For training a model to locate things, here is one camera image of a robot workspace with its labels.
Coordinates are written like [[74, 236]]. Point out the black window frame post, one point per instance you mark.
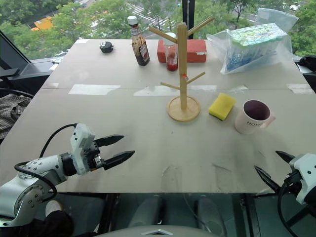
[[188, 17]]

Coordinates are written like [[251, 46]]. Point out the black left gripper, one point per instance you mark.
[[92, 158]]

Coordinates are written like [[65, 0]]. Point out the white mug maroon interior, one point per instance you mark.
[[247, 124]]

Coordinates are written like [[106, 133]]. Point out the black cloth shape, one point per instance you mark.
[[54, 224]]

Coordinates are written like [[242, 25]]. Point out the empty clear plastic bag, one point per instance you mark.
[[274, 16]]

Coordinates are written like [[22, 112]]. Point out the brown sauce bottle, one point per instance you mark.
[[142, 51]]

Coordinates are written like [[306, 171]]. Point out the red brick block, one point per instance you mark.
[[195, 50]]

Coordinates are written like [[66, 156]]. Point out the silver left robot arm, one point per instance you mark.
[[42, 168]]

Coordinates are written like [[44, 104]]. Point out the clear plastic bag with packs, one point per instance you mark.
[[251, 49]]

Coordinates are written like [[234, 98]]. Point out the black object at window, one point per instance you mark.
[[307, 63]]

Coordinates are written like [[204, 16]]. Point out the red marker sticker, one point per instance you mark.
[[185, 77]]

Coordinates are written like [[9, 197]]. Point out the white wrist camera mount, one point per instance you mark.
[[80, 138], [306, 170]]

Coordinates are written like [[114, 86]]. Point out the black round toy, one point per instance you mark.
[[106, 47]]

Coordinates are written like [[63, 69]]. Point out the grey robot torso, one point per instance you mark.
[[153, 232]]

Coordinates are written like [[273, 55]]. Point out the yellow sponge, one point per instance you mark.
[[222, 106]]

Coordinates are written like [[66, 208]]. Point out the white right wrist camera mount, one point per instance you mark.
[[306, 170]]

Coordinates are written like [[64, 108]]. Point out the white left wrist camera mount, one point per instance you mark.
[[80, 138]]

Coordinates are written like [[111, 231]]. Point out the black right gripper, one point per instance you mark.
[[293, 183]]

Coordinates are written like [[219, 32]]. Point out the plaid cloth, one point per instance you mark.
[[11, 113]]

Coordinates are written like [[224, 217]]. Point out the small red sauce jar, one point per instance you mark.
[[171, 59]]

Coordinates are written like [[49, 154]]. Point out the wooden mug tree stand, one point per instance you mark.
[[183, 74]]

